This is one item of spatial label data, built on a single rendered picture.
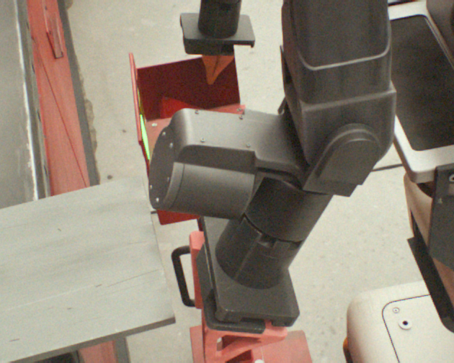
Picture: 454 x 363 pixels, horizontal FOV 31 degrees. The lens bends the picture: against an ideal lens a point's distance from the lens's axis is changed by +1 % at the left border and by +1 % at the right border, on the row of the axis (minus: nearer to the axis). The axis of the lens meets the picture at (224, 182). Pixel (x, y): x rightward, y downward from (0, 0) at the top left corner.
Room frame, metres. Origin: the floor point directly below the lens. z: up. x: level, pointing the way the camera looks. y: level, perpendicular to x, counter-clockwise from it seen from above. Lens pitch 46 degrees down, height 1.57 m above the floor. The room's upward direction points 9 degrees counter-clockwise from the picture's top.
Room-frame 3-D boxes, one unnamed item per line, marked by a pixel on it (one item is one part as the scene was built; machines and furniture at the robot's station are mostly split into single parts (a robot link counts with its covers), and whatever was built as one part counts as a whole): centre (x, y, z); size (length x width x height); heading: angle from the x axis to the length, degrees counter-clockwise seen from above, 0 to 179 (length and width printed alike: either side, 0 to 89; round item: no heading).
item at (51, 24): (1.50, 0.31, 0.59); 0.15 x 0.02 x 0.07; 7
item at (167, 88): (0.91, 0.03, 0.75); 0.20 x 0.16 x 0.18; 1
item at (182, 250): (0.91, 0.09, 0.40); 0.06 x 0.02 x 0.18; 91
